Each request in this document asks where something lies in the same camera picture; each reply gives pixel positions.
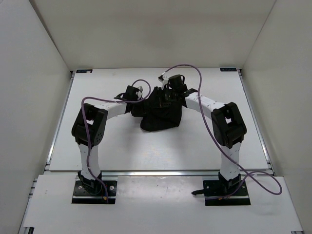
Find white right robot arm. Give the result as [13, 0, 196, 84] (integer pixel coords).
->
[158, 75, 247, 195]

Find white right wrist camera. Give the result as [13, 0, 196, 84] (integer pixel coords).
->
[157, 72, 169, 89]

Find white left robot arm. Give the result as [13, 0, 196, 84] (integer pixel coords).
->
[71, 85, 145, 194]

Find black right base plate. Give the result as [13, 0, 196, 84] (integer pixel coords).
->
[191, 180, 251, 206]

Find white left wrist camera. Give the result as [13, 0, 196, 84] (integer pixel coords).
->
[136, 86, 143, 98]

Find left blue table label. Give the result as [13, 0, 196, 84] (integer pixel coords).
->
[76, 69, 93, 74]

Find blue table label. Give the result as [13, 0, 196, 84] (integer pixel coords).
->
[220, 67, 237, 72]
[76, 69, 93, 74]

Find right blue table label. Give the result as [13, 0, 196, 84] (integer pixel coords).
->
[220, 67, 237, 72]

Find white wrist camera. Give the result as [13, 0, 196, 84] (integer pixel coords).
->
[136, 86, 143, 98]
[157, 72, 169, 89]

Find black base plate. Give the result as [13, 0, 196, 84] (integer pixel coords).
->
[191, 180, 251, 206]
[72, 176, 117, 205]

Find aluminium table edge rail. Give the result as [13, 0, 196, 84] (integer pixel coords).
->
[99, 170, 275, 177]

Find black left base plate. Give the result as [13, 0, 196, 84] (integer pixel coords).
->
[72, 176, 117, 205]

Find black pleated skirt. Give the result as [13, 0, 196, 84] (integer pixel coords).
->
[140, 87, 182, 132]

